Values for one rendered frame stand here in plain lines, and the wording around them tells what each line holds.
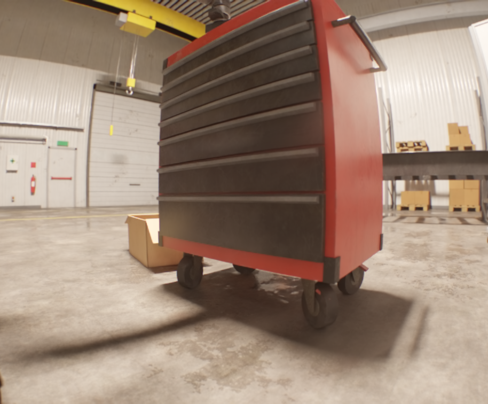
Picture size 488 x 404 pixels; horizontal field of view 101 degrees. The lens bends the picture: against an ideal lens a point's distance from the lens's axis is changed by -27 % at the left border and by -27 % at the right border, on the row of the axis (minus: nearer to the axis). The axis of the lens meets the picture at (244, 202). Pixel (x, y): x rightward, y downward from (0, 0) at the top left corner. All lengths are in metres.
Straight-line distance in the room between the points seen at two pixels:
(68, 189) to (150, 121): 4.57
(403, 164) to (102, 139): 10.10
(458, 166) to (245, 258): 3.17
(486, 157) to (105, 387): 3.75
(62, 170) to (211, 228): 10.02
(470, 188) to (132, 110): 11.95
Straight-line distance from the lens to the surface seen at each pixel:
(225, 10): 1.38
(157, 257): 1.42
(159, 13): 9.78
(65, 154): 10.80
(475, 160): 3.68
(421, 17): 9.43
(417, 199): 7.85
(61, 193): 10.66
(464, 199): 7.47
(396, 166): 3.65
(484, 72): 2.88
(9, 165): 10.44
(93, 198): 10.97
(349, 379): 0.59
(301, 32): 0.75
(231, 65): 0.87
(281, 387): 0.56
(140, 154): 11.87
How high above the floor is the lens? 0.36
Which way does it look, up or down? 1 degrees down
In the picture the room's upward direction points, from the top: straight up
